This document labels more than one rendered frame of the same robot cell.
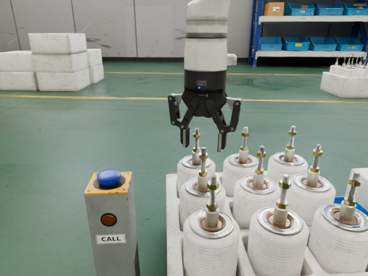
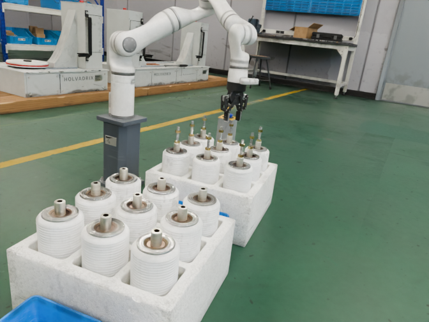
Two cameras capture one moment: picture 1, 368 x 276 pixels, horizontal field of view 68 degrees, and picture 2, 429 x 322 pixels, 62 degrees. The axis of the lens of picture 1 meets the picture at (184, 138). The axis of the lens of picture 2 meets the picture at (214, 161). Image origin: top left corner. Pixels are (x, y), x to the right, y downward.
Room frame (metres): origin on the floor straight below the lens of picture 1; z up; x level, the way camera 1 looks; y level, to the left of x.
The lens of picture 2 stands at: (1.00, -1.32, 0.65)
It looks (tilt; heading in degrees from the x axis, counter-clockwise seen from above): 19 degrees down; 113
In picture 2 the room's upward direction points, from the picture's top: 6 degrees clockwise
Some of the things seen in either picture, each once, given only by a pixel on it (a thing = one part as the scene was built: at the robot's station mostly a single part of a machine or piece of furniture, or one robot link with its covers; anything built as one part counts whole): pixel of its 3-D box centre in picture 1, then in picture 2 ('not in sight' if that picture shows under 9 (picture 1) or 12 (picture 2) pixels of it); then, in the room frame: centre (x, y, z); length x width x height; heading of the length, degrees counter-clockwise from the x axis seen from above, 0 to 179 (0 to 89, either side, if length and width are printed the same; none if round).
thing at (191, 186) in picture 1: (202, 187); (229, 142); (0.50, -0.04, 0.25); 0.08 x 0.08 x 0.01
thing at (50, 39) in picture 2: not in sight; (37, 36); (-4.05, 2.82, 0.36); 0.50 x 0.38 x 0.21; 177
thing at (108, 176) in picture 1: (109, 178); not in sight; (0.41, 0.13, 0.32); 0.04 x 0.04 x 0.02
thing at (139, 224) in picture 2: not in sight; (135, 239); (0.54, -0.70, 0.16); 0.10 x 0.10 x 0.18
